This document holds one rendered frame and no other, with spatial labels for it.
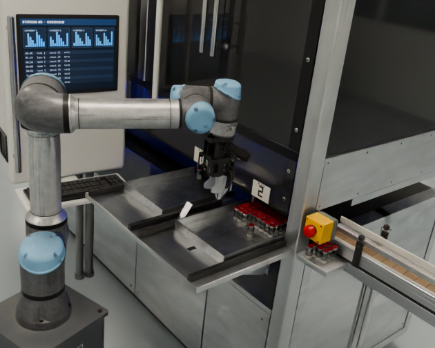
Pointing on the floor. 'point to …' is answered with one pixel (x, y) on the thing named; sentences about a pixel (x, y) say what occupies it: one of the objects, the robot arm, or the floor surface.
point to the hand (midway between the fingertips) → (219, 195)
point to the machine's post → (311, 162)
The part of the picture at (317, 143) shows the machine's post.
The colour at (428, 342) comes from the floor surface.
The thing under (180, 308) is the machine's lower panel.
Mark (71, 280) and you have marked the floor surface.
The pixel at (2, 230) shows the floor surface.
